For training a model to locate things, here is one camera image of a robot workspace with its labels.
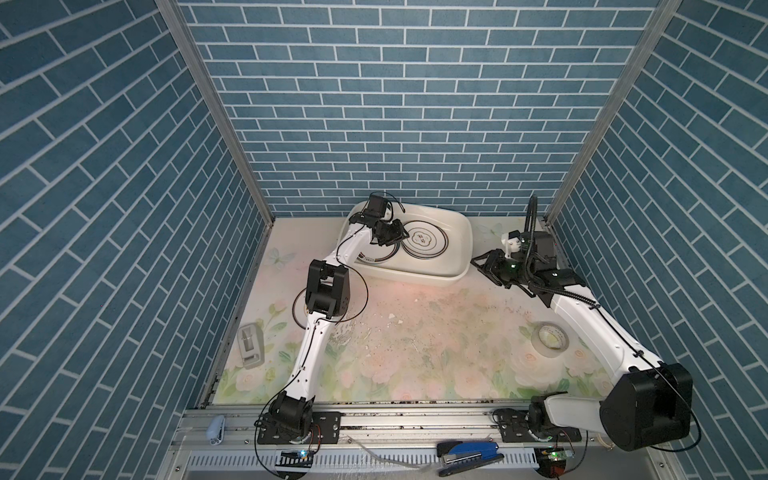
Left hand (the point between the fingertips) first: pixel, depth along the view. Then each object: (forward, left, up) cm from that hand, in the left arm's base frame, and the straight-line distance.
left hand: (406, 234), depth 106 cm
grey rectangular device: (-36, +46, -5) cm, 59 cm away
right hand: (-23, -16, +15) cm, 31 cm away
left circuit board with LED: (-64, +28, -11) cm, 71 cm away
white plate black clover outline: (+1, -8, -5) cm, 9 cm away
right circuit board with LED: (-66, -33, -10) cm, 75 cm away
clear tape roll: (-37, -42, -6) cm, 56 cm away
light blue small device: (-58, +48, -5) cm, 76 cm away
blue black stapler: (-65, -9, -5) cm, 66 cm away
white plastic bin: (-8, -17, -7) cm, 20 cm away
